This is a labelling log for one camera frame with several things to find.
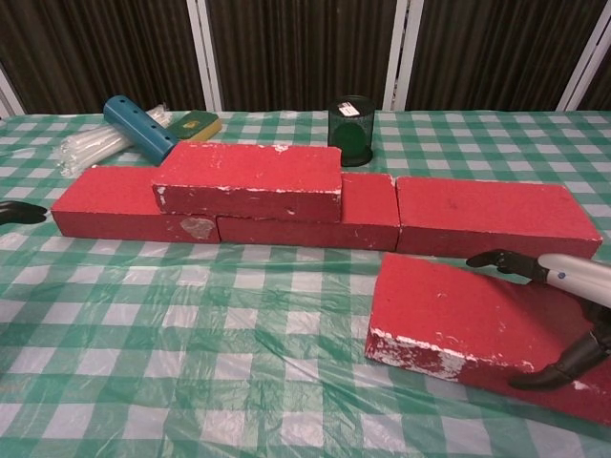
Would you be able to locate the blue cylindrical tube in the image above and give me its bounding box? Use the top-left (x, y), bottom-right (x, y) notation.
top-left (103, 94), bottom-right (179, 166)

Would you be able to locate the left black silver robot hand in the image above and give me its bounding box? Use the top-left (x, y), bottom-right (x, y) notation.
top-left (0, 200), bottom-right (50, 226)

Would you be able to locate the green white checkered tablecloth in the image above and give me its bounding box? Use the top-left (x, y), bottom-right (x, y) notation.
top-left (0, 109), bottom-right (611, 458)

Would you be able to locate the red brick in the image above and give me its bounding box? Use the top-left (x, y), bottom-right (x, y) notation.
top-left (151, 141), bottom-right (344, 223)
top-left (363, 252), bottom-right (611, 428)
top-left (50, 165), bottom-right (221, 244)
top-left (394, 175), bottom-right (603, 261)
top-left (217, 172), bottom-right (401, 253)

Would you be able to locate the dark green mesh cup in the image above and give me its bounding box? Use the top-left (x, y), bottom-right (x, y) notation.
top-left (327, 94), bottom-right (375, 168)

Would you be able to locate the green yellow sponge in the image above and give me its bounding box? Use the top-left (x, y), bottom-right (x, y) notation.
top-left (166, 110), bottom-right (223, 142)

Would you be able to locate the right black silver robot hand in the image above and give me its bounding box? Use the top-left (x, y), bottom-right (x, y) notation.
top-left (466, 248), bottom-right (611, 391)

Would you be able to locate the bundle of clear straws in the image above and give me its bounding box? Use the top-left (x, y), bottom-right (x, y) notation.
top-left (54, 102), bottom-right (171, 180)

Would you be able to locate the white partition frame post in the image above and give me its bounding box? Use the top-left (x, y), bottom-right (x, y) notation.
top-left (560, 0), bottom-right (611, 112)
top-left (185, 0), bottom-right (224, 114)
top-left (0, 75), bottom-right (25, 118)
top-left (383, 0), bottom-right (425, 112)

